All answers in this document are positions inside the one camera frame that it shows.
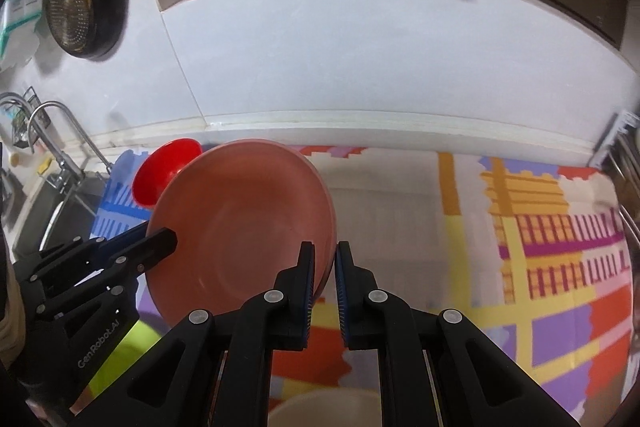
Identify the white metal rack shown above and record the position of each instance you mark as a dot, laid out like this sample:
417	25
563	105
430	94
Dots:
617	127

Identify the chrome faucet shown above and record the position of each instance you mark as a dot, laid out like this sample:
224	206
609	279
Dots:
62	174

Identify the person's left forearm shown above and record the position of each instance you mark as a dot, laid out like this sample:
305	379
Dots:
10	312

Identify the yellow sponge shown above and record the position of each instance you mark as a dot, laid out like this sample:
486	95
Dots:
46	164

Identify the colourful patterned mat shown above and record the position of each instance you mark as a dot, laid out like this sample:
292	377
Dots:
450	257

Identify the red bowl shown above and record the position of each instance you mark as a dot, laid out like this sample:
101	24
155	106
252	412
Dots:
155	177

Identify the green plate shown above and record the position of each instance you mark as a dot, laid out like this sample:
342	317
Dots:
130	347

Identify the steel sink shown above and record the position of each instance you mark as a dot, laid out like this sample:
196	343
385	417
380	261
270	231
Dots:
65	212

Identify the hanging black frying pan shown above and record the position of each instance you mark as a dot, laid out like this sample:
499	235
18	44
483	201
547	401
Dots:
72	14

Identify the white plastic package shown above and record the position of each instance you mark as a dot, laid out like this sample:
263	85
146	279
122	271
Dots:
22	17

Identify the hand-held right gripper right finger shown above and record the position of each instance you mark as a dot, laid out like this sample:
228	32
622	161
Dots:
344	292

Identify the small chrome tap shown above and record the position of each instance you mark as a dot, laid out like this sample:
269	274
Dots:
10	98

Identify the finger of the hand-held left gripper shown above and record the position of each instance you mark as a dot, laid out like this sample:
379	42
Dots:
157	247
120	239

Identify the white bowl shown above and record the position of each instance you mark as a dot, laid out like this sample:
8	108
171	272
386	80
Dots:
325	412

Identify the person's left hand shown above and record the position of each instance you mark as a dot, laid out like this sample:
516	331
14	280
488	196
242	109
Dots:
79	402

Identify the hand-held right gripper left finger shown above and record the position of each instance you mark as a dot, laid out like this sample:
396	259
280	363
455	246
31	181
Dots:
307	292

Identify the pink bowl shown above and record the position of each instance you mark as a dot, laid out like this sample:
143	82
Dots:
240	217

